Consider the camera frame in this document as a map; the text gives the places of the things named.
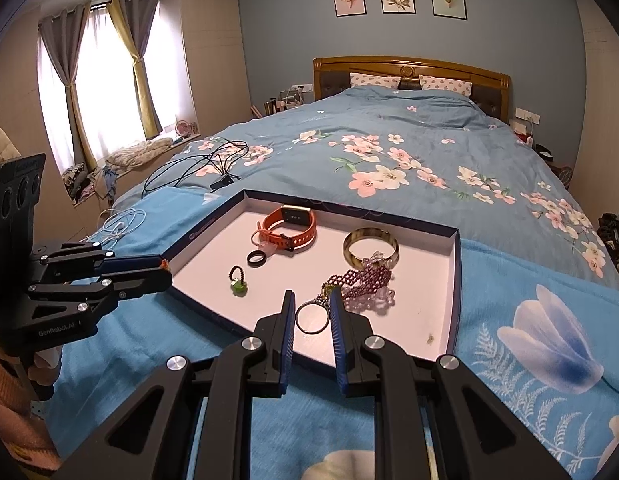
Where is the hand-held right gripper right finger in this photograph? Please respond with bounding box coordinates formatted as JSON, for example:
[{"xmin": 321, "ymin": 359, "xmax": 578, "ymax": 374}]
[{"xmin": 329, "ymin": 289, "xmax": 573, "ymax": 480}]

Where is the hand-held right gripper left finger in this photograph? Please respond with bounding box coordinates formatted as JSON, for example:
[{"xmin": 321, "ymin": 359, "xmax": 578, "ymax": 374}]
[{"xmin": 52, "ymin": 290, "xmax": 296, "ymax": 480}]

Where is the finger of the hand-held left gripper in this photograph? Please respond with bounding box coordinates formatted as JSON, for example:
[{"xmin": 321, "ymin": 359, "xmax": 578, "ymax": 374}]
[
  {"xmin": 26, "ymin": 269, "xmax": 174, "ymax": 311},
  {"xmin": 32, "ymin": 241, "xmax": 165, "ymax": 277}
]

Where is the thin metal ring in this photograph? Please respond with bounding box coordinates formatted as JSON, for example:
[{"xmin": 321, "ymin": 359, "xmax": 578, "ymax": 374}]
[{"xmin": 295, "ymin": 297, "xmax": 334, "ymax": 336}]

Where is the clear crystal bead bracelet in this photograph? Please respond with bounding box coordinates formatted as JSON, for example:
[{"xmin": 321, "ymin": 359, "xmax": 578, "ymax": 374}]
[{"xmin": 339, "ymin": 250, "xmax": 396, "ymax": 317}]

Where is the purple beaded bracelet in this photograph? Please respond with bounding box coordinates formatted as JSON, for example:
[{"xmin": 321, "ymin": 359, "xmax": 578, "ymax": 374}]
[{"xmin": 323, "ymin": 263, "xmax": 393, "ymax": 306}]

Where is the green stone beaded ring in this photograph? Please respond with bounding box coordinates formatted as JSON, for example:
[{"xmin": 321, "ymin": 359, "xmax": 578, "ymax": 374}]
[{"xmin": 228, "ymin": 265, "xmax": 248, "ymax": 297}]

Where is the pink bead bracelet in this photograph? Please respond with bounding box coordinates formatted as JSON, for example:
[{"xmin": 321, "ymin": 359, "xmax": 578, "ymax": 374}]
[{"xmin": 251, "ymin": 220, "xmax": 280, "ymax": 257}]

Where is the navy cardboard box tray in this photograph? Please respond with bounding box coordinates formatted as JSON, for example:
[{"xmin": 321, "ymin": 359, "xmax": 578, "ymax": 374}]
[{"xmin": 162, "ymin": 189, "xmax": 463, "ymax": 367}]

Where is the person's left forearm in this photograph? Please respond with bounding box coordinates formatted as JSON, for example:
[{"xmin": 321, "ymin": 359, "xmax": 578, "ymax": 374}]
[{"xmin": 0, "ymin": 332, "xmax": 58, "ymax": 473}]

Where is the person's left hand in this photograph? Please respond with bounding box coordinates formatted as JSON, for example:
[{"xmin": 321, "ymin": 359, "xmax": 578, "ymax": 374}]
[{"xmin": 24, "ymin": 349, "xmax": 60, "ymax": 392}]

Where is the colourful pile of clothes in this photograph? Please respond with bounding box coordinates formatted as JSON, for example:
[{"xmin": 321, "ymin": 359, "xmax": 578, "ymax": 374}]
[{"xmin": 62, "ymin": 162, "xmax": 120, "ymax": 206}]

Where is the amber bangle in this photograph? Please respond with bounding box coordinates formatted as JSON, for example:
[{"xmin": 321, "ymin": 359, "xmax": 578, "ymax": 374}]
[{"xmin": 343, "ymin": 227, "xmax": 400, "ymax": 271}]

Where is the orange smartwatch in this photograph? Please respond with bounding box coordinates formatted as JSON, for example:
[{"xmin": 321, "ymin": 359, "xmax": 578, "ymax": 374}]
[{"xmin": 257, "ymin": 204, "xmax": 317, "ymax": 252}]

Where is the folded light bedding pile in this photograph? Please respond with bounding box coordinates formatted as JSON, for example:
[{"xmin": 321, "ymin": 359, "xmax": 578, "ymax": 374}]
[{"xmin": 106, "ymin": 140, "xmax": 170, "ymax": 168}]

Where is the white sheer curtain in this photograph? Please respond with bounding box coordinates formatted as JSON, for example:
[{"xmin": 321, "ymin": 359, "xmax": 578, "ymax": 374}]
[{"xmin": 74, "ymin": 10, "xmax": 140, "ymax": 161}]

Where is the grey and yellow curtain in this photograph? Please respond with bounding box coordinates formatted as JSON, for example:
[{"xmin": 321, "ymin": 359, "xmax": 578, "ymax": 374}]
[
  {"xmin": 38, "ymin": 2, "xmax": 98, "ymax": 171},
  {"xmin": 107, "ymin": 0, "xmax": 163, "ymax": 141}
]

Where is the blue flower print blanket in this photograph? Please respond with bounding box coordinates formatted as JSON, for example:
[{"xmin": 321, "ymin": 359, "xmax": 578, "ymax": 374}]
[{"xmin": 44, "ymin": 187, "xmax": 619, "ymax": 480}]

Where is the group of cosmetic bottles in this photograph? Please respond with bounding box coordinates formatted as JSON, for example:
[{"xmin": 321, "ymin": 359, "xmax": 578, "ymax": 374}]
[{"xmin": 252, "ymin": 87, "xmax": 310, "ymax": 118}]

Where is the floral blue duvet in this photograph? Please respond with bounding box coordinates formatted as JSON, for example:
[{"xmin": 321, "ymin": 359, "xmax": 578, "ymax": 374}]
[{"xmin": 112, "ymin": 85, "xmax": 619, "ymax": 281}]

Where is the white patterned pillow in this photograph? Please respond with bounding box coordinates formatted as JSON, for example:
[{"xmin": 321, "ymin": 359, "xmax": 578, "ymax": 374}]
[
  {"xmin": 419, "ymin": 75, "xmax": 474, "ymax": 97},
  {"xmin": 350, "ymin": 72, "xmax": 403, "ymax": 90}
]

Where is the bedside table clutter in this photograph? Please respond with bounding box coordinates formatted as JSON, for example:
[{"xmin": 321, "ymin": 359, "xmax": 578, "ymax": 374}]
[{"xmin": 509, "ymin": 117, "xmax": 573, "ymax": 181}]

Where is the wooden bed headboard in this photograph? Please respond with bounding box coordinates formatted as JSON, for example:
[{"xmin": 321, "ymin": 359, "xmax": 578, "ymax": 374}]
[{"xmin": 313, "ymin": 56, "xmax": 511, "ymax": 123}]

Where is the dark pile of clothes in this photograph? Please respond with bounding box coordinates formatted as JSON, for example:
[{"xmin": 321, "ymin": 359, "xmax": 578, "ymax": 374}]
[{"xmin": 597, "ymin": 212, "xmax": 619, "ymax": 273}]

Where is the white cable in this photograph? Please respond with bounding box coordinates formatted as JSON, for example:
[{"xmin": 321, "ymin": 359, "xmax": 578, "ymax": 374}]
[{"xmin": 87, "ymin": 208, "xmax": 146, "ymax": 251}]

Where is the black cable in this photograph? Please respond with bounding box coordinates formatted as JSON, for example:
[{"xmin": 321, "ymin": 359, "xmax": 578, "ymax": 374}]
[{"xmin": 142, "ymin": 137, "xmax": 250, "ymax": 198}]

